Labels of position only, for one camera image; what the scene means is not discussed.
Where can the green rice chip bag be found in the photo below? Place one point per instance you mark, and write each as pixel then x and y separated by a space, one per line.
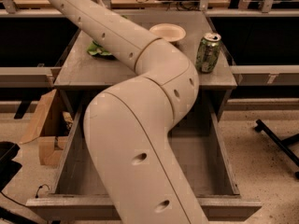
pixel 97 50

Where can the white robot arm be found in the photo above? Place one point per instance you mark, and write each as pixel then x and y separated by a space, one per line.
pixel 126 125

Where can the open grey top drawer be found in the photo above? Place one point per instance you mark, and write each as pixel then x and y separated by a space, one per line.
pixel 79 194

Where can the white paper bowl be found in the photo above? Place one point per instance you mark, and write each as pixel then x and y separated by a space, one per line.
pixel 169 32

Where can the green soda can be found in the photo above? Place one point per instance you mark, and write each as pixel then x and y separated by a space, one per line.
pixel 208 52

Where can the brown cardboard box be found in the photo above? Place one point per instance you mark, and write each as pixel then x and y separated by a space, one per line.
pixel 49 126

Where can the black chair base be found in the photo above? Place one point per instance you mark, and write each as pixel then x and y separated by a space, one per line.
pixel 283 144

